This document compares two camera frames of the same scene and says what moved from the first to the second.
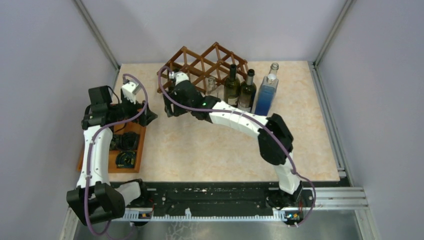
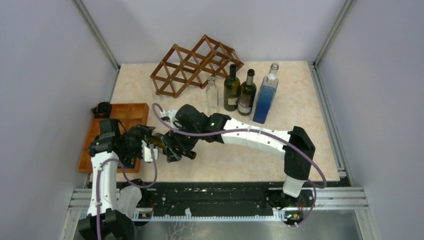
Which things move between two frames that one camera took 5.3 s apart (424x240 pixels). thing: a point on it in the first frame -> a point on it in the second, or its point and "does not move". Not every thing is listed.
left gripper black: (135, 107) -> (145, 131)
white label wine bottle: (232, 88) does not move
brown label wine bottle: (248, 93) does not move
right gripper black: (168, 108) -> (170, 140)
